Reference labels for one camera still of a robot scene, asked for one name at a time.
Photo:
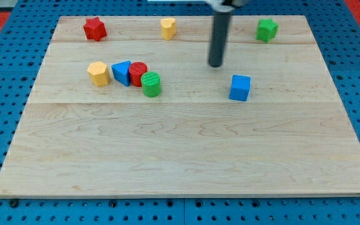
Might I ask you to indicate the blue triangle block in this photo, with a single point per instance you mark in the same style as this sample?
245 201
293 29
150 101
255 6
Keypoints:
121 72

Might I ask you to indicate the green cylinder block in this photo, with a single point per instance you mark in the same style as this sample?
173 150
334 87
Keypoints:
151 84

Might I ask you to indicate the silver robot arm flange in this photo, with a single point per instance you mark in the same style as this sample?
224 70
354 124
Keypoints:
226 6

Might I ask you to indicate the wooden board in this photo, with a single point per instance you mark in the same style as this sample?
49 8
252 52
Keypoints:
292 138

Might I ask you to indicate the yellow heart block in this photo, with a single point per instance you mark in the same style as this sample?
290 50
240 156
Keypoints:
168 27

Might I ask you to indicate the red cylinder block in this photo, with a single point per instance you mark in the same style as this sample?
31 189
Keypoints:
136 70

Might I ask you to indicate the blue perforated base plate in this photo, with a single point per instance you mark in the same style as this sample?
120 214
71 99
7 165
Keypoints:
24 41

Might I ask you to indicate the green star block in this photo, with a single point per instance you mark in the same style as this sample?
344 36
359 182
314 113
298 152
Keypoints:
266 30

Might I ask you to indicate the blue cube block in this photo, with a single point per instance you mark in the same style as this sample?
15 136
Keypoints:
240 87

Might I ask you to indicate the red star block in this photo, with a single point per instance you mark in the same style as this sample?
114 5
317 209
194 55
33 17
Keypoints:
94 29

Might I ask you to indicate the yellow hexagon block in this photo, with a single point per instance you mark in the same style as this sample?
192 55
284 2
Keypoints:
99 73

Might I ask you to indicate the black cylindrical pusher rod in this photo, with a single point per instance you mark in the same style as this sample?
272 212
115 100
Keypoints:
219 35

